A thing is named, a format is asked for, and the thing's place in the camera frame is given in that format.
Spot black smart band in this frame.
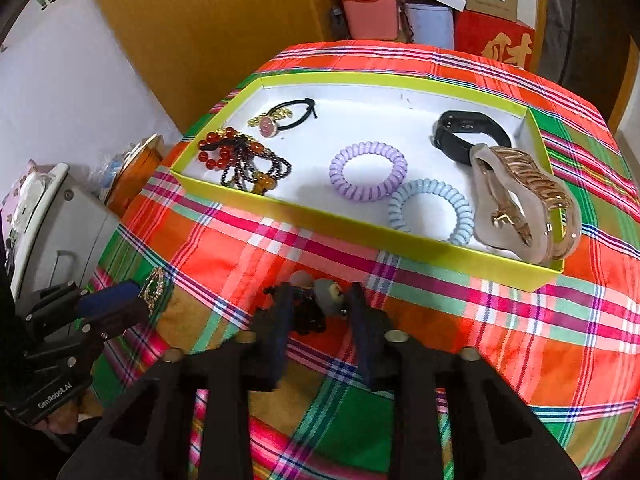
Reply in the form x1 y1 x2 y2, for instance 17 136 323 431
433 110 512 166

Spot blue spiral hair tie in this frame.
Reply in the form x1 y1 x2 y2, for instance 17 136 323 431
387 178 475 247

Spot red box gold character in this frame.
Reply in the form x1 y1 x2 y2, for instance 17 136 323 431
454 10 535 70

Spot wooden wardrobe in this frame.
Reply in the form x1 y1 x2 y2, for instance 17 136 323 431
96 0 335 131

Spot pink plastic bin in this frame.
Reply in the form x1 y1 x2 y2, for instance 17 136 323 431
340 0 399 41

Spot black hair tie grey charms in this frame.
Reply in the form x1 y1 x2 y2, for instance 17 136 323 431
288 271 348 335

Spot grey white appliance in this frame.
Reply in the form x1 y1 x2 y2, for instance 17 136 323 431
1 162 119 311

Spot purple spiral hair tie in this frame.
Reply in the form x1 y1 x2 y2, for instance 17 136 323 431
327 140 409 204

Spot light blue bucket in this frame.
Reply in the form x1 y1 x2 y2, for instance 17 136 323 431
405 3 454 50

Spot dark bead necklace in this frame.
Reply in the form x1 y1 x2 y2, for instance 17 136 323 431
217 131 294 196

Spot beige gold hair claw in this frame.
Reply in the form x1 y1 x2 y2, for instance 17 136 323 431
470 144 582 264

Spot white tray yellow rim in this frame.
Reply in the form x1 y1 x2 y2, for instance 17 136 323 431
169 70 566 292

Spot black hair tie pink charm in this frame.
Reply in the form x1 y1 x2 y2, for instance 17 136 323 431
247 98 318 139

